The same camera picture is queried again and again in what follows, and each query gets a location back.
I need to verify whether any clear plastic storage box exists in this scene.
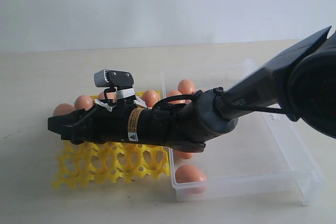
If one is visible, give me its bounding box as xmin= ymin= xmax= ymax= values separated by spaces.
xmin=160 ymin=58 xmax=328 ymax=207

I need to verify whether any yellow plastic egg tray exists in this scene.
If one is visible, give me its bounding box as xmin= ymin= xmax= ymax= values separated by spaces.
xmin=51 ymin=141 xmax=170 ymax=190

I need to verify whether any black cable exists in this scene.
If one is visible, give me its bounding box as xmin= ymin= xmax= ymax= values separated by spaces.
xmin=152 ymin=86 xmax=297 ymax=122

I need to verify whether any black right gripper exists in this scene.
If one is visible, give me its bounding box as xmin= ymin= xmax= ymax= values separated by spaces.
xmin=47 ymin=102 xmax=186 ymax=147

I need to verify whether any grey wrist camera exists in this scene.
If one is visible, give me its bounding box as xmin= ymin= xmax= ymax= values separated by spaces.
xmin=93 ymin=69 xmax=134 ymax=88

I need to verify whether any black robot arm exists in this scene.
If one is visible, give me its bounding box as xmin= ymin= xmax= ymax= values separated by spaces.
xmin=47 ymin=27 xmax=335 ymax=153

